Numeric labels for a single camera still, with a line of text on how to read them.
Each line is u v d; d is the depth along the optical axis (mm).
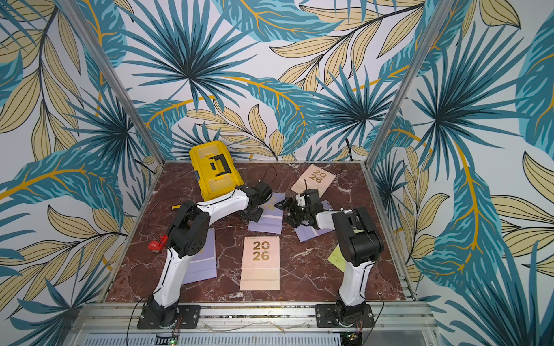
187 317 733
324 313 746
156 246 878
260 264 841
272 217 977
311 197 799
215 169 927
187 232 557
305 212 835
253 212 821
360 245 502
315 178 1123
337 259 871
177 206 984
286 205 883
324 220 697
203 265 837
